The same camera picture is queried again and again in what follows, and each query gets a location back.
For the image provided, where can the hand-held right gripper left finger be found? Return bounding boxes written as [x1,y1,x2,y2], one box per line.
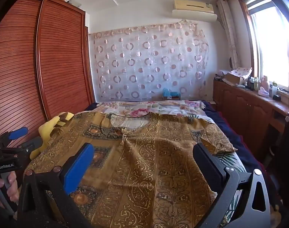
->
[17,142,95,228]

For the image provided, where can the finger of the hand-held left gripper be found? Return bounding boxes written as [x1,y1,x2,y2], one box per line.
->
[16,136,43,160]
[0,127,29,148]

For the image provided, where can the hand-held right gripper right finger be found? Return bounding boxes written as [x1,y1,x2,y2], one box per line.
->
[193,143,271,228]

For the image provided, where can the golden paisley patterned shirt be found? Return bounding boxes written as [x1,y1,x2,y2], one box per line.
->
[23,111,237,228]

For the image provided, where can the person's left hand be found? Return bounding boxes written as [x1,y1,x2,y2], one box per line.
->
[0,171,20,210]

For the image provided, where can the yellow plush toy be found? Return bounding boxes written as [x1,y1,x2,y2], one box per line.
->
[30,112,75,160]

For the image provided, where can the leaf print bed sheet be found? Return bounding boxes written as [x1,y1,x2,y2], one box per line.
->
[214,151,247,226]

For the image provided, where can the navy blue blanket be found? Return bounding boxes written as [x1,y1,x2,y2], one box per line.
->
[84,101,278,195]

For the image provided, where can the floral blanket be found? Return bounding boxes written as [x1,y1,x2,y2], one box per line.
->
[92,100,216,133]

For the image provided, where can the long wooden cabinet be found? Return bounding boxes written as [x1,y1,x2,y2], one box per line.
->
[213,78,289,152]

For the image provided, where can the dark chair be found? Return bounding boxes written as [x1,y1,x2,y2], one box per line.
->
[261,114,289,195]

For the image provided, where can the open cardboard box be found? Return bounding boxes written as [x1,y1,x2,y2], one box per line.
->
[224,72,244,85]

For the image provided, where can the stack of papers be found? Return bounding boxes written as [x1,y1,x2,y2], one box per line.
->
[214,69,227,80]

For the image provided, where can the wooden louvred wardrobe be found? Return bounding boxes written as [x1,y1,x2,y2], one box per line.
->
[0,0,96,148]

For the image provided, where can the cardboard box with cloth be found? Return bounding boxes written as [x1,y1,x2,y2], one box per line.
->
[230,67,253,78]

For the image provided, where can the sheer circle pattern curtain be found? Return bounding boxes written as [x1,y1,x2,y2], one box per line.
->
[89,22,210,101]

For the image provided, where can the pale floral window curtain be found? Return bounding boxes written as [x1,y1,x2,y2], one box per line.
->
[217,0,240,70]

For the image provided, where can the wooden framed window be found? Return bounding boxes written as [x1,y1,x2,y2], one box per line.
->
[238,0,289,91]

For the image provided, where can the wall air conditioner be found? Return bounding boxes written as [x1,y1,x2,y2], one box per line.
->
[172,0,217,22]

